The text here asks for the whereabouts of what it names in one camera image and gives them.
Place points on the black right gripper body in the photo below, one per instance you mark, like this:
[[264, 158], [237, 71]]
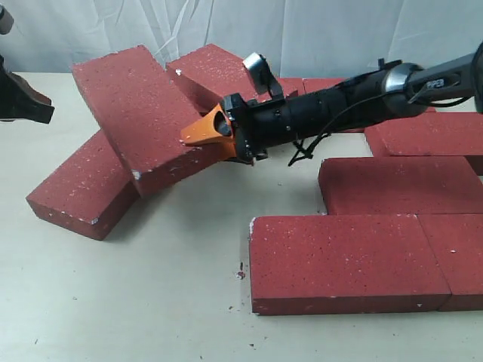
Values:
[[259, 126]]

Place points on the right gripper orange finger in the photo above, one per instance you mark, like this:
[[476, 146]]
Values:
[[214, 128]]

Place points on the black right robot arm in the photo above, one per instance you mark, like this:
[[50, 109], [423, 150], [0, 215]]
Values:
[[395, 90]]

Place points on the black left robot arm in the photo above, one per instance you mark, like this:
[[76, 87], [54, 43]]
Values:
[[20, 101]]

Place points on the rear row left brick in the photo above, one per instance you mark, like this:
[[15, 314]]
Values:
[[292, 87]]

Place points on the rear row right brick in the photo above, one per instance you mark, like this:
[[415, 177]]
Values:
[[316, 84]]

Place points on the red brick lying on table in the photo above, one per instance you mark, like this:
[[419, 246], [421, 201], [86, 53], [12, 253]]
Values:
[[88, 193]]

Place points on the white backdrop cloth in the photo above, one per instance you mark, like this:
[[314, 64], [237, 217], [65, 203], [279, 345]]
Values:
[[309, 39]]

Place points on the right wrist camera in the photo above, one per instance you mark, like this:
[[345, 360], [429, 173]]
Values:
[[261, 77]]

